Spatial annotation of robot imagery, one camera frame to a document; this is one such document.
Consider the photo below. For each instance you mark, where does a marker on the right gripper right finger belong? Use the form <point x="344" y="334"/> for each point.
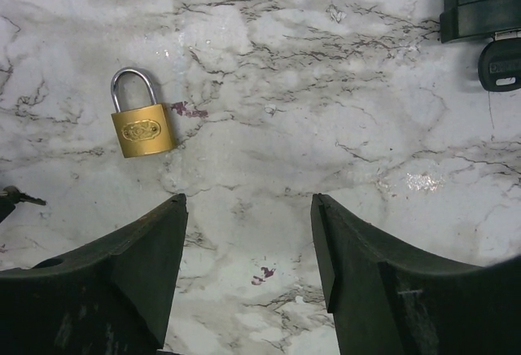
<point x="389" y="297"/>

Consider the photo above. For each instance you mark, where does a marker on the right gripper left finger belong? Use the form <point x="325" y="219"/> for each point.
<point x="111" y="296"/>

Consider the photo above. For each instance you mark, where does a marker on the small silver key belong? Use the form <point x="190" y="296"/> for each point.
<point x="13" y="195"/>

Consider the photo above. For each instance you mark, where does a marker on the small brass padlock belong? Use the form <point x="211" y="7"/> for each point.
<point x="141" y="131"/>

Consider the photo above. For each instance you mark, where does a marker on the black headed key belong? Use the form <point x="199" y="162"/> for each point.
<point x="499" y="63"/>

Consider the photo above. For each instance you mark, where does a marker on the black padlock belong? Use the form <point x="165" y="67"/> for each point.
<point x="462" y="19"/>

